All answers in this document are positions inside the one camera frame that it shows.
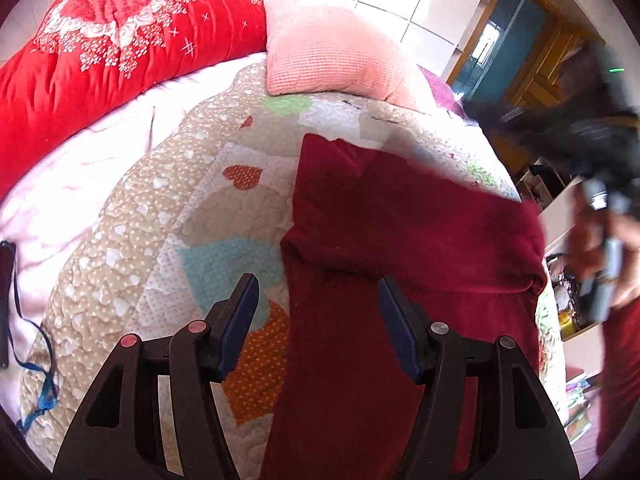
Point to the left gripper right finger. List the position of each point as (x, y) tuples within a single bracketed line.
[(517, 433)]

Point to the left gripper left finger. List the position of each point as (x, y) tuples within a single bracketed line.
[(115, 433)]

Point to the dark red sweater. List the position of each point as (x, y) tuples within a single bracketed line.
[(472, 259)]

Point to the person right hand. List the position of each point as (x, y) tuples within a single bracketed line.
[(586, 255)]

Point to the white shelf unit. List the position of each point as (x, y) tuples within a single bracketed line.
[(563, 357)]

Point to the wooden door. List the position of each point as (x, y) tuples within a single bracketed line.
[(536, 84)]

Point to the purple cloth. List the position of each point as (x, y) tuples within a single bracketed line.
[(443, 95)]

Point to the patchwork quilted bedspread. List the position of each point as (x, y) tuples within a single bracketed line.
[(210, 203)]

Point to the pale pink bedsheet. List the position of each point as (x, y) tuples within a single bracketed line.
[(59, 201)]

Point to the pink waffle pillow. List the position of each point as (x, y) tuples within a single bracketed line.
[(327, 48)]

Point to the red floral comforter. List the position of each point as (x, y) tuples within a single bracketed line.
[(89, 57)]

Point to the black phone with lanyard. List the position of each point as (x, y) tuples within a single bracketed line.
[(47, 399)]

